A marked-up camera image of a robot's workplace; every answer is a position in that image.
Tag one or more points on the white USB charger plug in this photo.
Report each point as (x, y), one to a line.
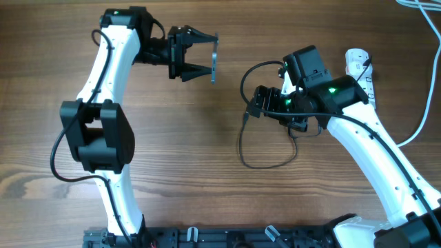
(359, 68)

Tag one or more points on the Galaxy S25 smartphone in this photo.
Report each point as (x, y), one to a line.
(214, 59)

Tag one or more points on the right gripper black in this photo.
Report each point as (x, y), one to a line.
(272, 94)

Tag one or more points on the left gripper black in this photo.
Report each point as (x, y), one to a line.
(186, 37)

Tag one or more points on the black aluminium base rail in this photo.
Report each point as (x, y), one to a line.
(193, 237)

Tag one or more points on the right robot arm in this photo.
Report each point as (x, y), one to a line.
(342, 107)

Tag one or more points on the white power strip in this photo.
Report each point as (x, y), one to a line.
(366, 82)

